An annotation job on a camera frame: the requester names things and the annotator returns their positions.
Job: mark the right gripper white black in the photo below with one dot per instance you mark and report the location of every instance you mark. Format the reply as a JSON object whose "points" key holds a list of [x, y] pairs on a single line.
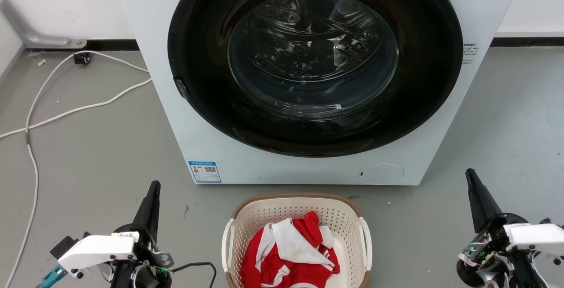
{"points": [[531, 236]]}

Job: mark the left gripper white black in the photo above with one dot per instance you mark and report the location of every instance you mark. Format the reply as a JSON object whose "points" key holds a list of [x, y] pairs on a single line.
{"points": [[99, 250]]}

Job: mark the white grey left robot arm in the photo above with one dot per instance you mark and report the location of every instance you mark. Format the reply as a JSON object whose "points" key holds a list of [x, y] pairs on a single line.
{"points": [[132, 278]]}

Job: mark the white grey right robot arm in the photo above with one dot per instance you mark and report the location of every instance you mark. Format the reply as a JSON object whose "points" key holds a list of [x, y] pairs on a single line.
{"points": [[520, 272]]}

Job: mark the cream plastic laundry basket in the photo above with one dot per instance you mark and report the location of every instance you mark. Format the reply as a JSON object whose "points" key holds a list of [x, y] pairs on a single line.
{"points": [[260, 211]]}

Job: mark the blue white energy label sticker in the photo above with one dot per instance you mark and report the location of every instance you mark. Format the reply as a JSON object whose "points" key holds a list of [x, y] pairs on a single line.
{"points": [[204, 171]]}

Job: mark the round white filter cover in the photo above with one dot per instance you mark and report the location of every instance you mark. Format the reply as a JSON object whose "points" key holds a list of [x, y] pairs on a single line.
{"points": [[381, 174]]}

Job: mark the teal plastic connector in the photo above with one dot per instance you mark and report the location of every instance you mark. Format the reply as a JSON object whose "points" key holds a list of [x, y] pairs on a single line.
{"points": [[52, 276]]}

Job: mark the round black glass washer door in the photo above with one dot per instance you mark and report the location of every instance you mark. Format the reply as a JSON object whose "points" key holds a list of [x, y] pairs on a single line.
{"points": [[423, 103]]}

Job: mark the red and white garment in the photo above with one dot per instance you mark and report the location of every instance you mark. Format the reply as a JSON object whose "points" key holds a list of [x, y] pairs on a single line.
{"points": [[291, 257]]}

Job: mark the small black caster wheel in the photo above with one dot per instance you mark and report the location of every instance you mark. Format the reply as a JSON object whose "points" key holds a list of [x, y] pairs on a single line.
{"points": [[82, 58]]}

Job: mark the white front-load washing machine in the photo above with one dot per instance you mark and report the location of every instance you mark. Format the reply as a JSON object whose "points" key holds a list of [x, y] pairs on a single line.
{"points": [[145, 24]]}

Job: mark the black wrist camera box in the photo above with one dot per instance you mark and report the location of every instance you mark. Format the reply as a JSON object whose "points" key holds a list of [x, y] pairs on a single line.
{"points": [[66, 245]]}

